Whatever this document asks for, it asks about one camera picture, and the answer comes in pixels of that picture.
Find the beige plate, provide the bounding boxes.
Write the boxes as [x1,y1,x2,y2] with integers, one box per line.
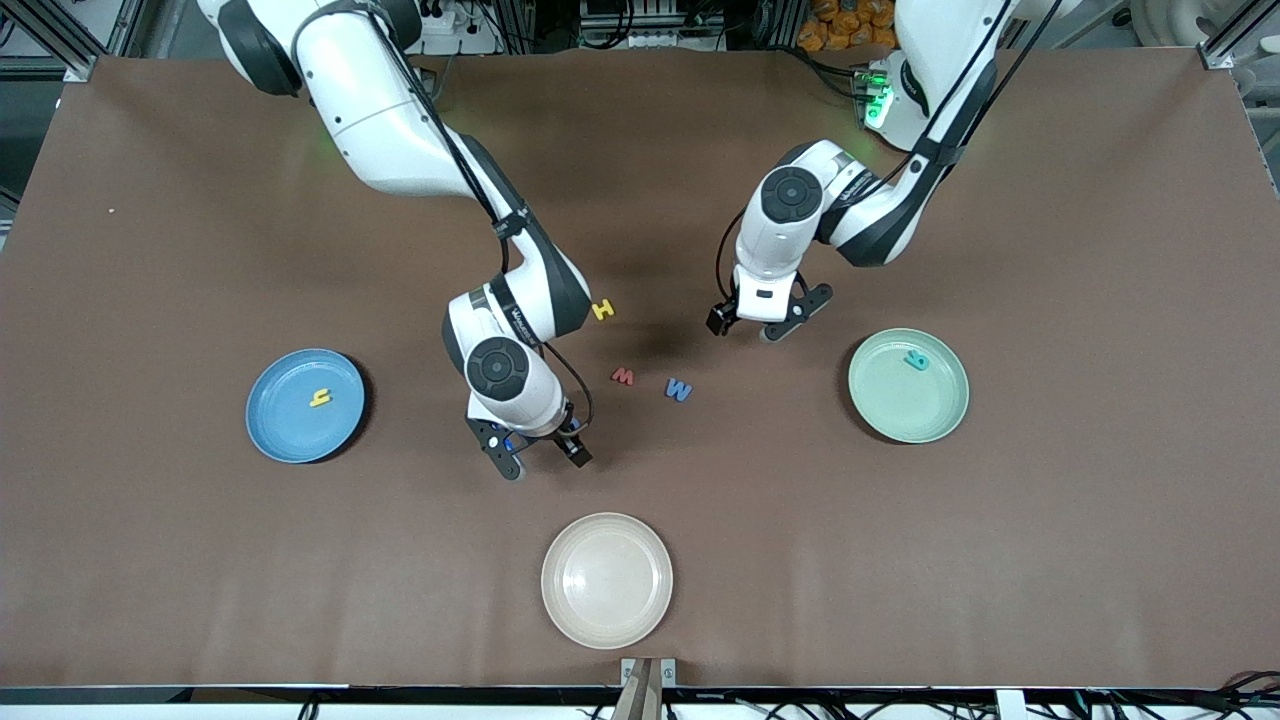
[541,512,674,650]

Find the green plate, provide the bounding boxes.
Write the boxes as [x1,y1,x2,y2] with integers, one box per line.
[848,328,971,445]

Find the blue plate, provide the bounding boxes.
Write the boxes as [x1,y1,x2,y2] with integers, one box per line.
[245,348,367,464]

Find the orange snack bags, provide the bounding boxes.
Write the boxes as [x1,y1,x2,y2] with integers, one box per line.
[797,0,901,53]

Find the white power strip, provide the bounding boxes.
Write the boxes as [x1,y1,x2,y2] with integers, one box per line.
[420,0,501,56]

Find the brown table cover sheet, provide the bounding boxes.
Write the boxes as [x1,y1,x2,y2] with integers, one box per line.
[0,48,1280,691]

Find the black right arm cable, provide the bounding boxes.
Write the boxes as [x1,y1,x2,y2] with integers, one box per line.
[340,0,595,433]

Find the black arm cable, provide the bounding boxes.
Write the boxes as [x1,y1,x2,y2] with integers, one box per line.
[340,0,595,433]
[714,0,1063,311]

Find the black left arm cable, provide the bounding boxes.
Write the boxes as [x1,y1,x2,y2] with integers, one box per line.
[714,0,1063,311]

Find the metal mount bracket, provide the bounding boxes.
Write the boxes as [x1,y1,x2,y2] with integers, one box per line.
[612,657,678,720]

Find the white plastic hose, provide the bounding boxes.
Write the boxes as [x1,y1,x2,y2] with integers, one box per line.
[1130,0,1226,49]

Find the aluminium frame profile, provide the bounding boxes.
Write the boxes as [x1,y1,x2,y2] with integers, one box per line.
[0,0,111,81]
[1200,0,1280,71]

